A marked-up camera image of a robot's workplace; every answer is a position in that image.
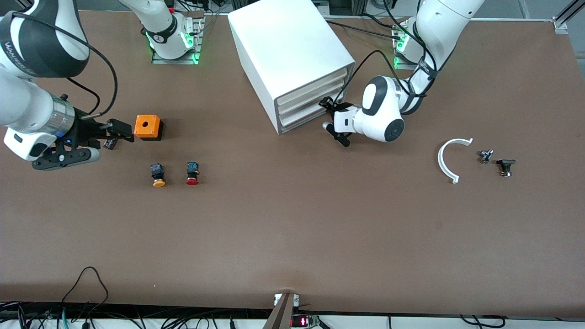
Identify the yellow push button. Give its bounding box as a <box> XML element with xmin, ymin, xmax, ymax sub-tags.
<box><xmin>150</xmin><ymin>163</ymin><xmax>166</xmax><ymax>188</ymax></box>

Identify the orange box with hole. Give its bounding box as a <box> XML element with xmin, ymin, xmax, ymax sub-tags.
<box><xmin>134</xmin><ymin>115</ymin><xmax>164</xmax><ymax>141</ymax></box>

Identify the grey metal beam with brackets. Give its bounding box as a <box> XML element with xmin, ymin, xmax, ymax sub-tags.
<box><xmin>263</xmin><ymin>292</ymin><xmax>300</xmax><ymax>329</ymax></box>

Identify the circuit board with red display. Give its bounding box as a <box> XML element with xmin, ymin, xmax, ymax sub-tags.
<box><xmin>291</xmin><ymin>314</ymin><xmax>320</xmax><ymax>328</ymax></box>

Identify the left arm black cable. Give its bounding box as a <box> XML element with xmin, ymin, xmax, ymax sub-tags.
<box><xmin>340</xmin><ymin>0</ymin><xmax>439</xmax><ymax>112</ymax></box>

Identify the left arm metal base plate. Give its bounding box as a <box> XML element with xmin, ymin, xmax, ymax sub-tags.
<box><xmin>393</xmin><ymin>23</ymin><xmax>423</xmax><ymax>70</ymax></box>

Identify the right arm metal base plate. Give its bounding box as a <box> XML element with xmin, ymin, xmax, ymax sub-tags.
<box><xmin>152</xmin><ymin>11</ymin><xmax>205</xmax><ymax>65</ymax></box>

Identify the white half ring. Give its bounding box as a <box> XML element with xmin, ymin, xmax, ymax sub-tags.
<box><xmin>437</xmin><ymin>138</ymin><xmax>473</xmax><ymax>184</ymax></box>

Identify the looping black cable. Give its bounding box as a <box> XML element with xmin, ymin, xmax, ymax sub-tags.
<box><xmin>61</xmin><ymin>266</ymin><xmax>109</xmax><ymax>320</ymax></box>

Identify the tangled black cable bundle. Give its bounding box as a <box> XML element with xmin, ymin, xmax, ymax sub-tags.
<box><xmin>0</xmin><ymin>301</ymin><xmax>275</xmax><ymax>329</ymax></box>

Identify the aluminium frame profile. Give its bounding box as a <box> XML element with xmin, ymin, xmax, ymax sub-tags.
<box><xmin>552</xmin><ymin>0</ymin><xmax>585</xmax><ymax>35</ymax></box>

